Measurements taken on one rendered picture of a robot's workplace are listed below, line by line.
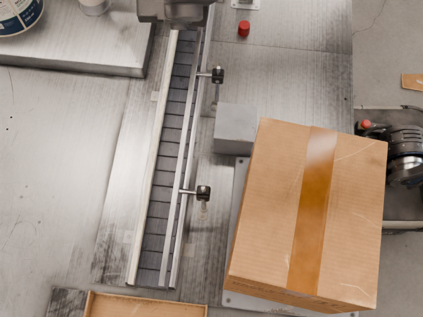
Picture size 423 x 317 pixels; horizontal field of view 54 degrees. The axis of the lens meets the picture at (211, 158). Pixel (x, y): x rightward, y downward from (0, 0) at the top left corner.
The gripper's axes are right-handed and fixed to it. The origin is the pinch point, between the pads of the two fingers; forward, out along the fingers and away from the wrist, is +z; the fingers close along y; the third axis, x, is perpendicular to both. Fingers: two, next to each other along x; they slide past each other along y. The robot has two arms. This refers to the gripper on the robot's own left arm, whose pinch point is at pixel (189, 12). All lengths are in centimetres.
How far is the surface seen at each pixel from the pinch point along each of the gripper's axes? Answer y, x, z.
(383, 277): -86, 96, 41
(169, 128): 1.2, 28.2, -15.3
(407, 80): -103, 19, 104
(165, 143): 1.5, 31.5, -18.0
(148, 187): 3.3, 39.1, -28.7
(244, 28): -15.0, 2.4, 7.7
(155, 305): -1, 63, -38
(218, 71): -9.5, 12.8, -16.4
